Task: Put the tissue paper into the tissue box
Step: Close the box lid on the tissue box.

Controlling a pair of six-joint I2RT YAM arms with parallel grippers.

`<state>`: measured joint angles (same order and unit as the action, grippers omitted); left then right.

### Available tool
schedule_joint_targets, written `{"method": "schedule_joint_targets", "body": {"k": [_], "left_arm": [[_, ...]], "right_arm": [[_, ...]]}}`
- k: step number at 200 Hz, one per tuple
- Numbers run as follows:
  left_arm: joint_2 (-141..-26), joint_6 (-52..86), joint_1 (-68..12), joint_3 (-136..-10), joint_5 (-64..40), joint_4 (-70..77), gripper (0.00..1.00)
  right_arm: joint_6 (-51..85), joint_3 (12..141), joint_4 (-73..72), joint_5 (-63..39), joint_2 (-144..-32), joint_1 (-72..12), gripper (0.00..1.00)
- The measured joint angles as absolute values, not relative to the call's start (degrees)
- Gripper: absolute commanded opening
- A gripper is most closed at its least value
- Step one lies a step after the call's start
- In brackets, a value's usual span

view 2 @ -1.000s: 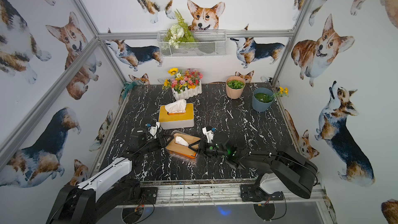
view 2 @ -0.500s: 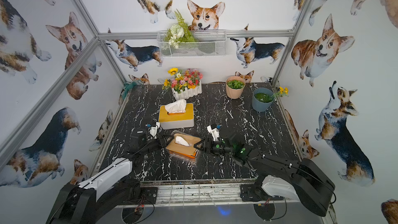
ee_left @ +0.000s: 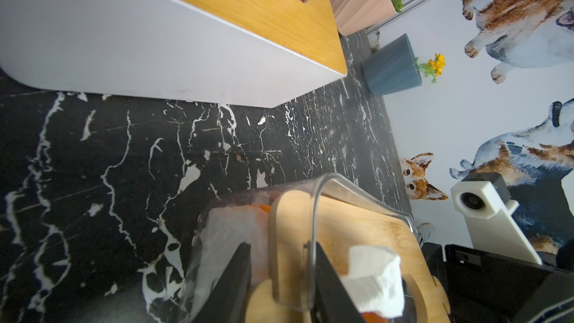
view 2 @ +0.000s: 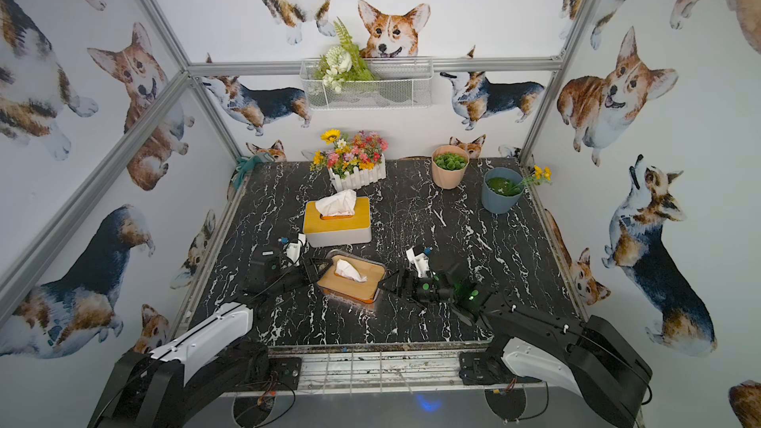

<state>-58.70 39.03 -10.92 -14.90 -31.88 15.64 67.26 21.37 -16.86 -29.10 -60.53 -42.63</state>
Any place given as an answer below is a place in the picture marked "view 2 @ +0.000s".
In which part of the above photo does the clear plastic tissue box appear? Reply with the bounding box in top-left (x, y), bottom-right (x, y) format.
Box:
top-left (317, 250), bottom-right (388, 310)

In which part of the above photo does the white tissue box base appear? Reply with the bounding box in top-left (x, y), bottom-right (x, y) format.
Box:
top-left (305, 227), bottom-right (372, 248)

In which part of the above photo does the yellow tissue box lid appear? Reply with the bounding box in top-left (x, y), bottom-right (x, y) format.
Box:
top-left (302, 197), bottom-right (371, 235)

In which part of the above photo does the orange tissue paper pack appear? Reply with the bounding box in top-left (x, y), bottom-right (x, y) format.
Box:
top-left (315, 189), bottom-right (357, 219)

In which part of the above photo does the wooden tissue box lid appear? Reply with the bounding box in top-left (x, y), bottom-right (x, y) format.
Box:
top-left (317, 251), bottom-right (388, 304)

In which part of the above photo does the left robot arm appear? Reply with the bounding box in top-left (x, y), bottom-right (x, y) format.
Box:
top-left (88, 251), bottom-right (330, 427)

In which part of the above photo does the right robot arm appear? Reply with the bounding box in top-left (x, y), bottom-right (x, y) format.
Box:
top-left (379, 269), bottom-right (652, 427)

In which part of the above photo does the white fence flower planter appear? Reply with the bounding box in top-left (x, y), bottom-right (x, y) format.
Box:
top-left (310, 129), bottom-right (388, 192)

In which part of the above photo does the teal cloth in corner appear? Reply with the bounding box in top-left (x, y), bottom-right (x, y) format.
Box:
top-left (230, 153), bottom-right (273, 191)

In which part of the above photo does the blue pot with yellow flowers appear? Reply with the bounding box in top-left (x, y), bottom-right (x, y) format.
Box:
top-left (482, 166), bottom-right (552, 215)

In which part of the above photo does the peach pot with succulent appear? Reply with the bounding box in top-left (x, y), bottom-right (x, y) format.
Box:
top-left (431, 146), bottom-right (470, 190)

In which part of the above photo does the white flower green fern bouquet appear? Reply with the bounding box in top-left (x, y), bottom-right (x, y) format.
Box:
top-left (312, 18), bottom-right (378, 93)

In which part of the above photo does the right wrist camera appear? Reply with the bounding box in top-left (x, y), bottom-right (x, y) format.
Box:
top-left (405, 245), bottom-right (432, 279)

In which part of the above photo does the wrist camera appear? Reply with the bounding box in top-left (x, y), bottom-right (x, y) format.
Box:
top-left (405, 245), bottom-right (432, 279)
top-left (279, 234), bottom-right (307, 267)

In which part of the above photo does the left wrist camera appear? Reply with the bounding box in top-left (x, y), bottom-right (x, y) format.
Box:
top-left (279, 234), bottom-right (307, 267)

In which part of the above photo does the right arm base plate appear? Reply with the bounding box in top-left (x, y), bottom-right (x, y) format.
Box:
top-left (459, 352), bottom-right (540, 386)

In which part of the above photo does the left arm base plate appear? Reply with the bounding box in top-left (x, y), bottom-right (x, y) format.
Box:
top-left (225, 357), bottom-right (303, 394)

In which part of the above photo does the white wire wall basket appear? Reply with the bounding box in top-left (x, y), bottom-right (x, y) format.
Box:
top-left (299, 59), bottom-right (434, 110)

